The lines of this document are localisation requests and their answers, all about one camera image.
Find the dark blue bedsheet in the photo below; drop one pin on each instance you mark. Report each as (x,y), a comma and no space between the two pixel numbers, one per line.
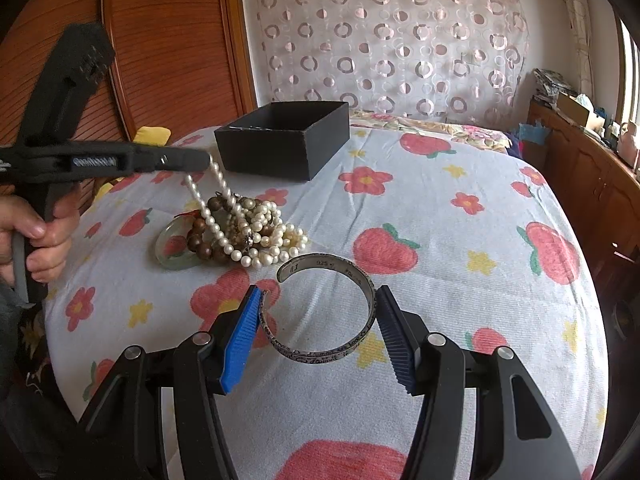
(515,146)

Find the person's left hand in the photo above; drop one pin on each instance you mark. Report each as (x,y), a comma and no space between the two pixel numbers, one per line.
(55,260)

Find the stack of magazines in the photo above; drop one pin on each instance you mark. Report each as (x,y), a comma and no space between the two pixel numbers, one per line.
(550,82)

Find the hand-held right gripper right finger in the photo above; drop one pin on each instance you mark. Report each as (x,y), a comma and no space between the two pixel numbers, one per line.
(397,345)

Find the green jade bangle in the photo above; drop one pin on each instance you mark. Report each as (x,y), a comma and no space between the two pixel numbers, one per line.
(167,247)

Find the wooden cabinet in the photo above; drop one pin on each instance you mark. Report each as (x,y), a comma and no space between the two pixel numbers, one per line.
(585,180)

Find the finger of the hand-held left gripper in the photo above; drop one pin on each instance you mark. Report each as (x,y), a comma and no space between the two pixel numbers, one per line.
(170,160)

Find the patterned window curtain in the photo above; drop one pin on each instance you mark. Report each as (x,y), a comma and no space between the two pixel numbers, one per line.
(572,20)

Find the tan cardboard box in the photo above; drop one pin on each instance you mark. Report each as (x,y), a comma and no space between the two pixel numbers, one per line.
(572,107)

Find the yellow plush toy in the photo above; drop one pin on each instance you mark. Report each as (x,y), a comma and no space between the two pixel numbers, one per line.
(152,135)

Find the strawberry print blanket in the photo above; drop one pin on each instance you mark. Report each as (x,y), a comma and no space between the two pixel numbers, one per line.
(450,270)

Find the window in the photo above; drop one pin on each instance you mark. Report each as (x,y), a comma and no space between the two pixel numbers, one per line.
(631,70)

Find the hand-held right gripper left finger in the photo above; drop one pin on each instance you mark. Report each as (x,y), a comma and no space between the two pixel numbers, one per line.
(242,340)

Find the blue bag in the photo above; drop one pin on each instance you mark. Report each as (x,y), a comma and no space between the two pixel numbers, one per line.
(534,132)

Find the sheer circle pattern curtain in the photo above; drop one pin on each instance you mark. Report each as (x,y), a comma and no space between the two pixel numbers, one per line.
(380,45)

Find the black cardboard box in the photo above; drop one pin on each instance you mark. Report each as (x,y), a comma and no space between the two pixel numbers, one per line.
(270,152)

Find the wooden wardrobe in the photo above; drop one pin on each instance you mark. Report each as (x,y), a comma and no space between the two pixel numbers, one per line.
(165,50)

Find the floral quilt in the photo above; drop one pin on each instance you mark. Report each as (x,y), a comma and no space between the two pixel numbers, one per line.
(465,132)

